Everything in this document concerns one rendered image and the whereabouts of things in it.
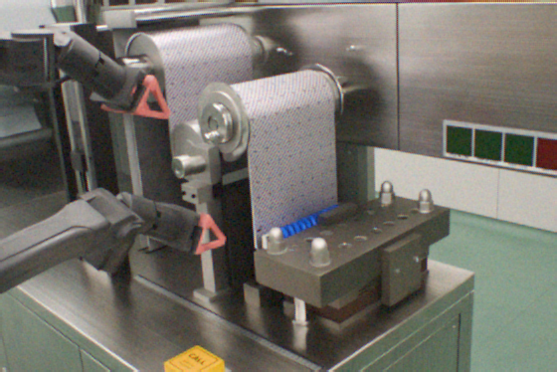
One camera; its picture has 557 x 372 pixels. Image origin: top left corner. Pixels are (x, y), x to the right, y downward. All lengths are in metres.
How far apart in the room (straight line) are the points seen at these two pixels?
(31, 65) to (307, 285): 0.55
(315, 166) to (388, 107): 0.19
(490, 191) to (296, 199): 2.82
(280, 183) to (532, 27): 0.52
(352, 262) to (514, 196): 2.89
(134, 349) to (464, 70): 0.77
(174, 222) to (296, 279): 0.23
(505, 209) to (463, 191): 0.29
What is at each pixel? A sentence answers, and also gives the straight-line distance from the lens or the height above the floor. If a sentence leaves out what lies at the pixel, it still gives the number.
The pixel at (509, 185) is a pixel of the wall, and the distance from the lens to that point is 3.94.
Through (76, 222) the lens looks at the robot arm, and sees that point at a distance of 0.89.
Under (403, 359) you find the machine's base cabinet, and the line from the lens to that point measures 1.23.
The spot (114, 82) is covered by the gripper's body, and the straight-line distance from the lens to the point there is 1.02.
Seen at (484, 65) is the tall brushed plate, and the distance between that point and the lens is 1.21.
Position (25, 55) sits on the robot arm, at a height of 1.42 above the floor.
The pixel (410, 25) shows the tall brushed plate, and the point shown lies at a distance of 1.28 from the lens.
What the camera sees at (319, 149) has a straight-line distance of 1.29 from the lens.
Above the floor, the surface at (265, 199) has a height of 1.10.
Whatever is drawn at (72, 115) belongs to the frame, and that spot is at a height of 1.25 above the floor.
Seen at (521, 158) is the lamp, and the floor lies 1.17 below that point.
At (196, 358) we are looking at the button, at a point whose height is 0.92.
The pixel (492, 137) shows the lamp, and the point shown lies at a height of 1.20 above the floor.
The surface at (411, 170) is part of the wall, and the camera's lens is 4.28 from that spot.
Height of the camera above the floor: 1.49
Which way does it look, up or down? 18 degrees down
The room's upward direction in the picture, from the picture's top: 4 degrees counter-clockwise
